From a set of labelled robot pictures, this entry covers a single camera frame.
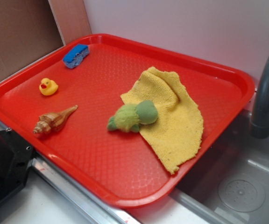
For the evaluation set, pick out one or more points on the grey plastic sink basin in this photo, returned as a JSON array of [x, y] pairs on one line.
[[229, 184]]

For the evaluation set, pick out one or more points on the yellow microfiber cloth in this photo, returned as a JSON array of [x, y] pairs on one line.
[[176, 135]]

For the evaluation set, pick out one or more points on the blue sponge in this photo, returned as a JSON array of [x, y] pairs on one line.
[[76, 55]]

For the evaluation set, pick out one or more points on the yellow rubber duck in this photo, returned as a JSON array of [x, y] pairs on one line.
[[48, 87]]

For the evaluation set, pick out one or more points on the brown striped seashell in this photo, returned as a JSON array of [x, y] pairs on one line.
[[53, 121]]

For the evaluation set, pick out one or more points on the brown cardboard panel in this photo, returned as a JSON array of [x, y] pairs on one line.
[[31, 29]]

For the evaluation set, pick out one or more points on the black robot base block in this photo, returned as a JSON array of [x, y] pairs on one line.
[[16, 156]]

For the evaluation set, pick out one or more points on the grey toy faucet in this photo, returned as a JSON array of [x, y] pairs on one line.
[[266, 86]]

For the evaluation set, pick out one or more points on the green plush turtle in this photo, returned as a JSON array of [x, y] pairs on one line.
[[128, 118]]

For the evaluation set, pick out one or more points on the red plastic tray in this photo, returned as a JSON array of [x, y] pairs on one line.
[[119, 168]]

